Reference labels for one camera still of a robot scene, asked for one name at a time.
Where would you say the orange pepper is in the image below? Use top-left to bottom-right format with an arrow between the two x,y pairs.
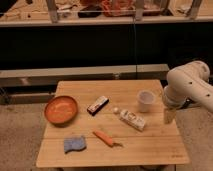
93,131 -> 122,147

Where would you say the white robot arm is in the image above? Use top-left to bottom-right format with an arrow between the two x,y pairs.
162,61 -> 213,124

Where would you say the orange ceramic bowl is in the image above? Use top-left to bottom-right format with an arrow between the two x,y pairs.
44,96 -> 78,125

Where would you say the translucent plastic cup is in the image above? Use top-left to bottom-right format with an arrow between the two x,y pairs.
137,90 -> 155,112

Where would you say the white tube with label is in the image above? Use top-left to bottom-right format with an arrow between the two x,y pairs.
113,107 -> 145,131

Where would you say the dark rectangular snack bar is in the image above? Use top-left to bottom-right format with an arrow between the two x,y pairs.
87,96 -> 109,116

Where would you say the wooden folding table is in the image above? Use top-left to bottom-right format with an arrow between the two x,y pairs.
36,80 -> 189,168

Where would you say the blue sponge cloth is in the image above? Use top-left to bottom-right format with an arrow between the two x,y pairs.
64,136 -> 87,153

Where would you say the cluttered wooden shelf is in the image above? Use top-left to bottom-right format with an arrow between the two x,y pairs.
0,0 -> 213,27

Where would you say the hanging black cable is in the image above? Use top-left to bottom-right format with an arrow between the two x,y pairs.
132,16 -> 139,80

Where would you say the grey metal bench rail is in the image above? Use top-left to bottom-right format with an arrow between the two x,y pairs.
0,64 -> 169,87

